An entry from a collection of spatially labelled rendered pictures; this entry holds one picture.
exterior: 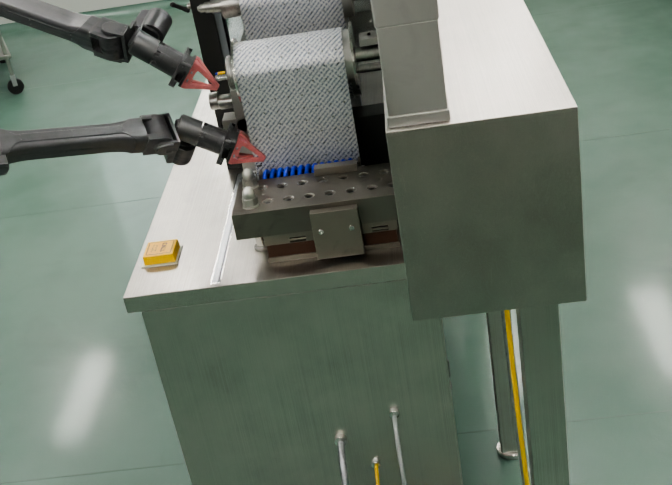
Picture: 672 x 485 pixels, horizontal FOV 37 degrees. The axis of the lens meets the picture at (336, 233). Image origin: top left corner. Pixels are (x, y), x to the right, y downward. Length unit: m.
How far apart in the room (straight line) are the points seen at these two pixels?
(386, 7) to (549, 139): 0.28
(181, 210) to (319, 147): 0.43
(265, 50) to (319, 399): 0.78
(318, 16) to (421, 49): 1.11
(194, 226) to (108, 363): 1.36
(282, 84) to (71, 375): 1.79
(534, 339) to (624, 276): 2.11
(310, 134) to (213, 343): 0.50
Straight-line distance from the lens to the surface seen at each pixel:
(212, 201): 2.52
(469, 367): 3.30
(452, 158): 1.36
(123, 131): 2.20
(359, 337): 2.20
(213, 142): 2.25
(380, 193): 2.11
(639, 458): 2.95
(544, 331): 1.60
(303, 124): 2.25
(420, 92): 1.34
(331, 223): 2.10
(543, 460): 1.76
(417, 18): 1.30
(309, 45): 2.21
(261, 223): 2.13
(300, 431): 2.36
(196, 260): 2.27
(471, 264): 1.44
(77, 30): 2.30
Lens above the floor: 1.96
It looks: 28 degrees down
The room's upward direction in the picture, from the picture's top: 10 degrees counter-clockwise
